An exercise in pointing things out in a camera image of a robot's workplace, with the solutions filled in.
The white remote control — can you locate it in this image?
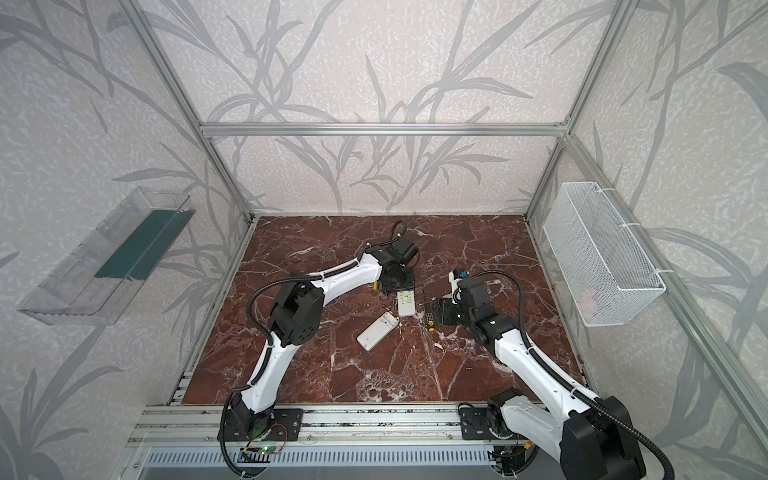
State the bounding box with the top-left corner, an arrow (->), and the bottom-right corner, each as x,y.
357,312 -> 399,352
397,290 -> 417,318

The black yellow screwdriver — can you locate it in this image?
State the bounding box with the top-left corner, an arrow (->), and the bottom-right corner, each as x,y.
423,303 -> 436,332

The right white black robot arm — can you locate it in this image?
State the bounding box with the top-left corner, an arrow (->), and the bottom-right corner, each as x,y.
446,269 -> 676,479

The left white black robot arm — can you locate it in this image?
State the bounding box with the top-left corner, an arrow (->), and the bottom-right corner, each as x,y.
217,236 -> 420,445

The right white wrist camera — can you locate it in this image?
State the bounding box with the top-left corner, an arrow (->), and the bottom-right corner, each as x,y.
448,268 -> 469,294

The white wire mesh basket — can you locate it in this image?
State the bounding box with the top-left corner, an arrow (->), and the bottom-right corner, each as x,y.
543,182 -> 666,327

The aluminium frame crossbar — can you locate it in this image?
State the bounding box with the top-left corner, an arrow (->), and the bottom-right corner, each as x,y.
200,122 -> 566,137

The aluminium mounting rail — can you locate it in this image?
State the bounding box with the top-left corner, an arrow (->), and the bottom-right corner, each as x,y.
127,402 -> 479,448

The clear plastic wall bin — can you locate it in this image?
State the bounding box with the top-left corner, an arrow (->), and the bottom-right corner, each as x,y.
18,187 -> 196,326

